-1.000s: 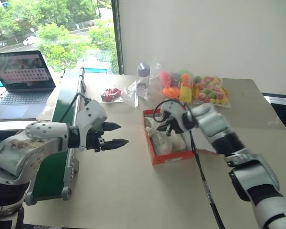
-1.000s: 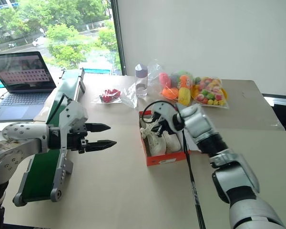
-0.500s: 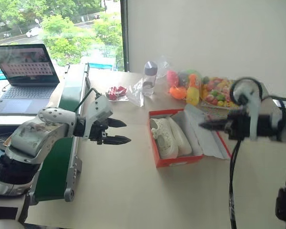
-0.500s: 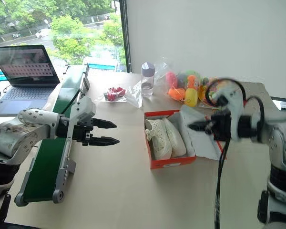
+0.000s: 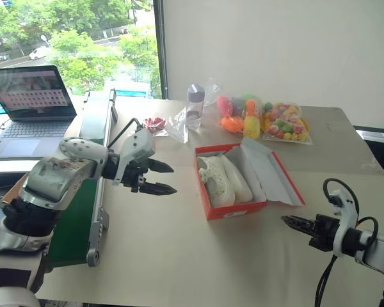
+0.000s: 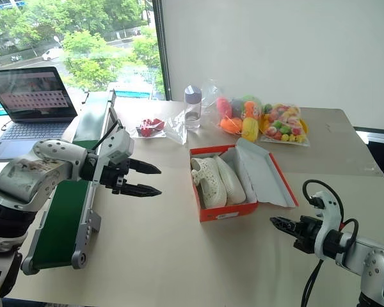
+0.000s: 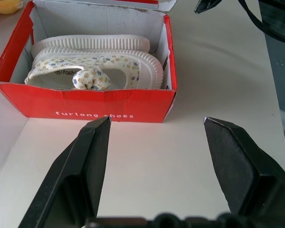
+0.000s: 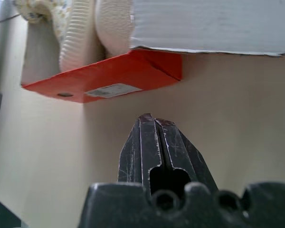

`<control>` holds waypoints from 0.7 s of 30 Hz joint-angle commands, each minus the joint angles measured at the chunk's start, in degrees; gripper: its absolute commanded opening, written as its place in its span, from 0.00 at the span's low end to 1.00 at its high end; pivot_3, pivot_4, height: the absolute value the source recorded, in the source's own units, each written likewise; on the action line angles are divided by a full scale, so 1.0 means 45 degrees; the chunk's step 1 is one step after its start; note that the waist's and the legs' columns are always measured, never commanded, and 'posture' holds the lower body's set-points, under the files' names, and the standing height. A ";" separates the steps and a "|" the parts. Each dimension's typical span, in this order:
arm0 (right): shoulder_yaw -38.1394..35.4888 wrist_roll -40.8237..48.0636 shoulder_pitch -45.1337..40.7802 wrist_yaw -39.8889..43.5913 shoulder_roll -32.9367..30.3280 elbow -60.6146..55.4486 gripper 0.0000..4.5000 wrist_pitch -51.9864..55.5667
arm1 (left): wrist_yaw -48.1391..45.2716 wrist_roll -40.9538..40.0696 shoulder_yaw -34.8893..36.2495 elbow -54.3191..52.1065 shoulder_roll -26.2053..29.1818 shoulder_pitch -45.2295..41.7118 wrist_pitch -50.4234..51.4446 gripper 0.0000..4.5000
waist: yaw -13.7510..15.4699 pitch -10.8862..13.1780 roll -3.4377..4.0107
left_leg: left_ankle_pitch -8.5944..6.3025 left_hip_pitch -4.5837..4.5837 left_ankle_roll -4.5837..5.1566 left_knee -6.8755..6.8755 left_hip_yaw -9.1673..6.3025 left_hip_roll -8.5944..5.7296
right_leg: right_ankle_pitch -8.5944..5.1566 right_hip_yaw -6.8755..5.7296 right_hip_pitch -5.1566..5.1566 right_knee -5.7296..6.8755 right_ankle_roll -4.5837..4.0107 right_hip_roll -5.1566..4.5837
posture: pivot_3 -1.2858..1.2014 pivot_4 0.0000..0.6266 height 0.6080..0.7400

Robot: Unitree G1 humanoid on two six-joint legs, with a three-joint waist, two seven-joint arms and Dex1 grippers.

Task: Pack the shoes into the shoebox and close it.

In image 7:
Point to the floral shoe with white sole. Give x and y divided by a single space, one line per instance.
123 63
97 42

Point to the orange shallow cardboard box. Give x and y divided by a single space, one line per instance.
85 104

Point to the black furniture piece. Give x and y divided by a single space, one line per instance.
280 16

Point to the yellow toy fruit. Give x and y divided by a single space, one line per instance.
4 6

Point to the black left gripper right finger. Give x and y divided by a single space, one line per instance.
242 171

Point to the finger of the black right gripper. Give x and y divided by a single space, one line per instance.
207 5

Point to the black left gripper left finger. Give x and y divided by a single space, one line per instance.
83 166

